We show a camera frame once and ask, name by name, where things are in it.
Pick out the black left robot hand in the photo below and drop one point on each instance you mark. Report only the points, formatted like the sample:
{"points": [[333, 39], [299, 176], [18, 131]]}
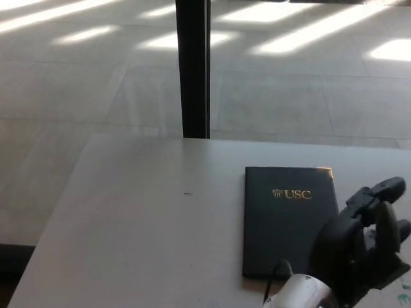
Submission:
{"points": [[340, 250]]}

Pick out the dark blue USC diary folder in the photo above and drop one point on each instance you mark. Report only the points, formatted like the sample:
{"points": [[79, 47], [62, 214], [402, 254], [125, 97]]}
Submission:
{"points": [[282, 231]]}

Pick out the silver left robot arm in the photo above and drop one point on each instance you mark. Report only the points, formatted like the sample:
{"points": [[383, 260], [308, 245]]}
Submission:
{"points": [[305, 290]]}

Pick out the dark low bench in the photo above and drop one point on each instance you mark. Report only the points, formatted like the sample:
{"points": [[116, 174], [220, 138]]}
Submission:
{"points": [[14, 255]]}

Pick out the black window frame post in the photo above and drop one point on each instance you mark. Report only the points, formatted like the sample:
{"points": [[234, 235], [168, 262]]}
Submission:
{"points": [[192, 70]]}

